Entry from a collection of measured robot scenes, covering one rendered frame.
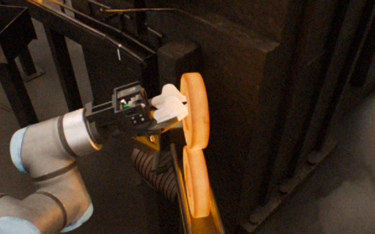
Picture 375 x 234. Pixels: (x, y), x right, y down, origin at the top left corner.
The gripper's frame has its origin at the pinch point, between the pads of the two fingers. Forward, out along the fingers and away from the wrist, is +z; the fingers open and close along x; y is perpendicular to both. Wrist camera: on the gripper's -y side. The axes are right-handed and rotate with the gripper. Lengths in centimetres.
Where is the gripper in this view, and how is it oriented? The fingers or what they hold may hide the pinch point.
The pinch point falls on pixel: (193, 104)
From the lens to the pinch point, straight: 72.5
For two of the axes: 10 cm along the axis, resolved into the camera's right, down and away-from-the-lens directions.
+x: -1.6, -6.9, 7.1
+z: 9.5, -3.0, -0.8
